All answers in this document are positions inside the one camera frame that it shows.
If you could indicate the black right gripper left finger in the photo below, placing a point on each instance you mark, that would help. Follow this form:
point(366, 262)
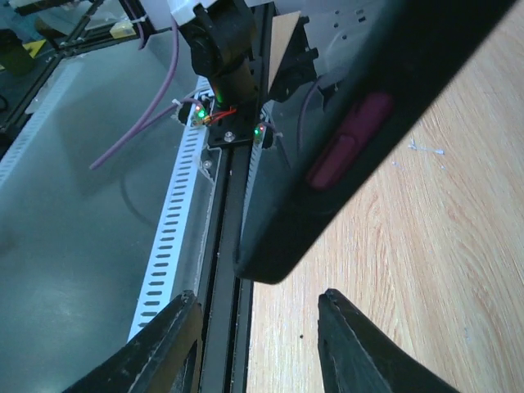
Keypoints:
point(165, 356)

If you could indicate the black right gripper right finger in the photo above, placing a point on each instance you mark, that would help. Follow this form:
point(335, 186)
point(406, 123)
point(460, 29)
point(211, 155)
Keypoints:
point(356, 356)

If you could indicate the black phone case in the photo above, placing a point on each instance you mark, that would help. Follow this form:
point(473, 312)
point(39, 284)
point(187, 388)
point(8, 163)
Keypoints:
point(383, 63)

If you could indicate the purple smartphone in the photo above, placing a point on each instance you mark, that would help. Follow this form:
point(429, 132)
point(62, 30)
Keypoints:
point(363, 121)

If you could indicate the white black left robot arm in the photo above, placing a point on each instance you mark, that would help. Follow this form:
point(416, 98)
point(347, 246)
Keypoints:
point(220, 35)

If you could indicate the grey metal front plate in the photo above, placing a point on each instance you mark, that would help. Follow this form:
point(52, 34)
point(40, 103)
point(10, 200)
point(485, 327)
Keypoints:
point(75, 241)

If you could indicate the left circuit board with leds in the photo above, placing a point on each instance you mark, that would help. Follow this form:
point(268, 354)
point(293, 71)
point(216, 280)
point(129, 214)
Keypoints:
point(201, 115)

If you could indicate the circuit board with leds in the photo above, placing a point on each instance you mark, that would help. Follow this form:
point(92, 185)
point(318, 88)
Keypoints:
point(201, 115)
point(259, 133)

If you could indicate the right circuit board with leds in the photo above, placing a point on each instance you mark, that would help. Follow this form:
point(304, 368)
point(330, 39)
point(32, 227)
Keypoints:
point(259, 133)

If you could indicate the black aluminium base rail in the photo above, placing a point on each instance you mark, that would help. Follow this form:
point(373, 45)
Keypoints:
point(226, 299)

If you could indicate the white slotted cable duct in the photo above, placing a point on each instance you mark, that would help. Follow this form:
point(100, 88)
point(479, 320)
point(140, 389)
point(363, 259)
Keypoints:
point(163, 263)

